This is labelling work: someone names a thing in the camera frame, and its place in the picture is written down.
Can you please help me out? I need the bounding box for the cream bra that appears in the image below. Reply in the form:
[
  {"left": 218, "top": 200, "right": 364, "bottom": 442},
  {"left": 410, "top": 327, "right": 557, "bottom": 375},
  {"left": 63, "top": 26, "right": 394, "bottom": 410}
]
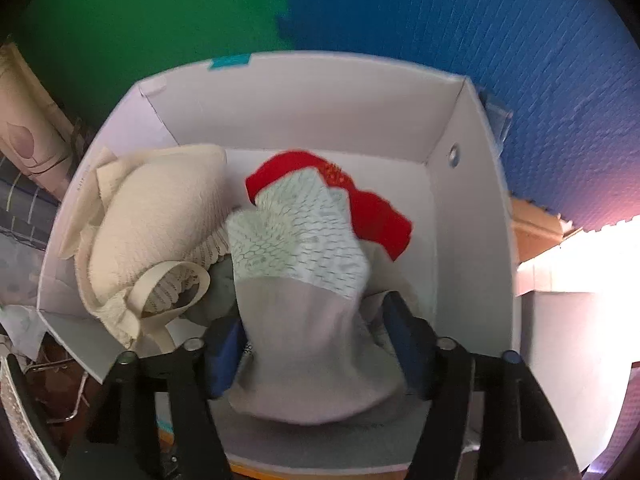
[{"left": 58, "top": 144, "right": 231, "bottom": 353}]

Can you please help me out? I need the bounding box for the grey plaid bedding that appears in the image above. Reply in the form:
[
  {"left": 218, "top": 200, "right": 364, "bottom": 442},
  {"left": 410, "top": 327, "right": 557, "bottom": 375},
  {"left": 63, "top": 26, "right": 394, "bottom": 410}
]
[{"left": 0, "top": 155, "right": 58, "bottom": 250}]

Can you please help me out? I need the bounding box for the wooden nightstand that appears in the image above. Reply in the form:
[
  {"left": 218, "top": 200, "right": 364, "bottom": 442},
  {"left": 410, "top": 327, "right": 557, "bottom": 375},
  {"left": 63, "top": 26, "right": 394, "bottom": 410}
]
[{"left": 510, "top": 197, "right": 579, "bottom": 263}]

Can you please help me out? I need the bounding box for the white mesh grey underwear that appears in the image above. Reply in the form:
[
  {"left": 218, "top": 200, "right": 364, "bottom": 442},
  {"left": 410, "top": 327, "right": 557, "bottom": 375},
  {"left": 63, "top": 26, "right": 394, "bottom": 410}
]
[{"left": 227, "top": 168, "right": 420, "bottom": 426}]

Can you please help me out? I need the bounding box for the red knit underwear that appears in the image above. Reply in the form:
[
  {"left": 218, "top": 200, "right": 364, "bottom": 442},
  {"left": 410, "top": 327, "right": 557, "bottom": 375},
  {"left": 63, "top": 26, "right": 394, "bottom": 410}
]
[{"left": 245, "top": 150, "right": 412, "bottom": 261}]

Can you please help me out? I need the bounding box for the beige patterned curtain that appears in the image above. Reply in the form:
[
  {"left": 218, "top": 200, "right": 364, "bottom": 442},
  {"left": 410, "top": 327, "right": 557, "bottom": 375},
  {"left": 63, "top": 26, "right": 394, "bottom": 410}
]
[{"left": 1, "top": 42, "right": 77, "bottom": 200}]

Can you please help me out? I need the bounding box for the white XINCCI shoe box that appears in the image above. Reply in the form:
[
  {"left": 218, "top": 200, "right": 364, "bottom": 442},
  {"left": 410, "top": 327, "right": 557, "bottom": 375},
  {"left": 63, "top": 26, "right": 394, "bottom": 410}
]
[{"left": 38, "top": 53, "right": 514, "bottom": 479}]

